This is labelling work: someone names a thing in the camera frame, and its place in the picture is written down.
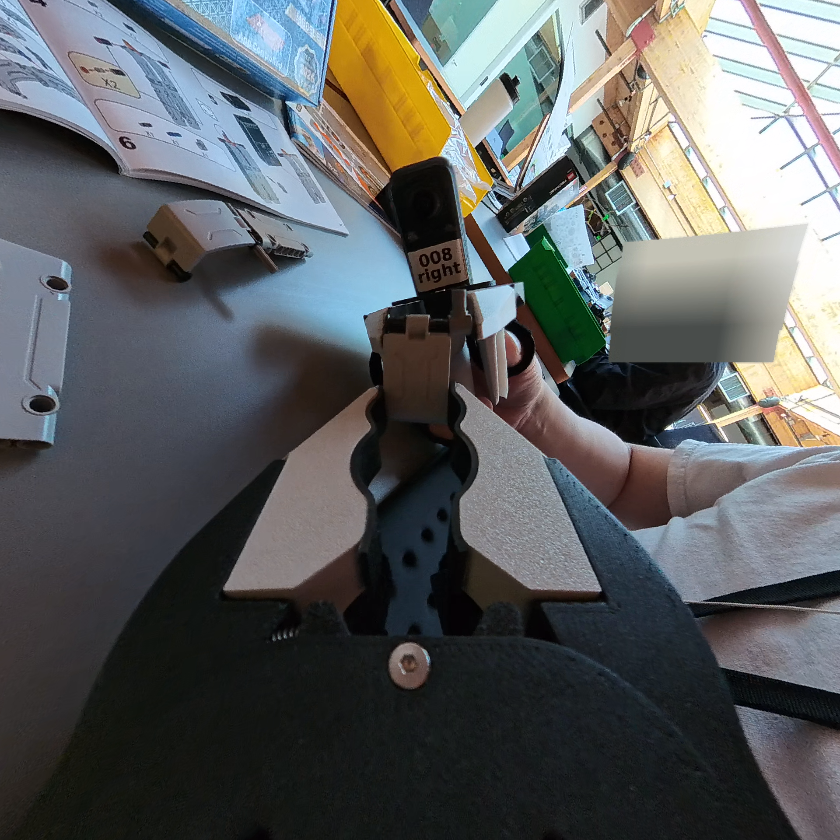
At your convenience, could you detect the curved grey toy piece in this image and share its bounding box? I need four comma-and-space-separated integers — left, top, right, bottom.
143, 200, 312, 282

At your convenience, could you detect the white patterned paper sheet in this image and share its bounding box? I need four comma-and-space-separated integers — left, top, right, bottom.
545, 206, 595, 266

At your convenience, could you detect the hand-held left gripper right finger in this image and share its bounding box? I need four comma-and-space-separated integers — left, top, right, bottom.
430, 384, 603, 614

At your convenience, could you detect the black cardboard box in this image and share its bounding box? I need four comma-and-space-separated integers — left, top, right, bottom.
495, 155, 581, 234

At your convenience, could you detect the person's right hand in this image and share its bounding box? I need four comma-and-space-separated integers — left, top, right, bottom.
430, 331, 577, 450

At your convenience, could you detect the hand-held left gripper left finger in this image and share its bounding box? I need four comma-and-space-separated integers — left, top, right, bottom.
222, 386, 395, 614

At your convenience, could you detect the person's right forearm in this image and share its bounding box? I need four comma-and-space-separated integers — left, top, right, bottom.
535, 400, 680, 532

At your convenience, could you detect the toy instruction booklet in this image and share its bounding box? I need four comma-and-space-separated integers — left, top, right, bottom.
0, 0, 350, 237

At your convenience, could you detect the person's pale shirt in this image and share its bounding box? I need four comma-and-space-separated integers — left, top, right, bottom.
630, 438, 840, 840

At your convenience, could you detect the flat printed cardboard box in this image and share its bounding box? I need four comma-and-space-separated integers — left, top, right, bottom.
285, 98, 395, 227

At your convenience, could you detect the green plastic crate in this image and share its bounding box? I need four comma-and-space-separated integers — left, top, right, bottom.
507, 223, 608, 365

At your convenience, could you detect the yellow plastic bin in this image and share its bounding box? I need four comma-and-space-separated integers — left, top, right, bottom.
326, 0, 493, 217

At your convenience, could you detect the black shoulder strap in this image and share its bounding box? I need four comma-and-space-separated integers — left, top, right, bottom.
686, 570, 840, 619
718, 666, 840, 729

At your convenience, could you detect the clear plastic bag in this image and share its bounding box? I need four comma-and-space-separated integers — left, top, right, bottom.
420, 66, 493, 204

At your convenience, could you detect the thin white cord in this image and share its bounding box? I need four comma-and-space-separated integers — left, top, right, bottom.
689, 598, 840, 616

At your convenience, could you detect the grey toy panel with holes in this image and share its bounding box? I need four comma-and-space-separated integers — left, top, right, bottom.
0, 238, 73, 450

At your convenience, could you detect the white bottle with black cap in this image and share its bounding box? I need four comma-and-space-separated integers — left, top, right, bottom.
459, 74, 522, 148

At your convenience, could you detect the dark toy beam with holes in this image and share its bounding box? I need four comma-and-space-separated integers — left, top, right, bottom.
367, 446, 473, 636

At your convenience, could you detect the blue toy set box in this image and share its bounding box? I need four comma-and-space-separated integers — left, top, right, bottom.
125, 0, 339, 107

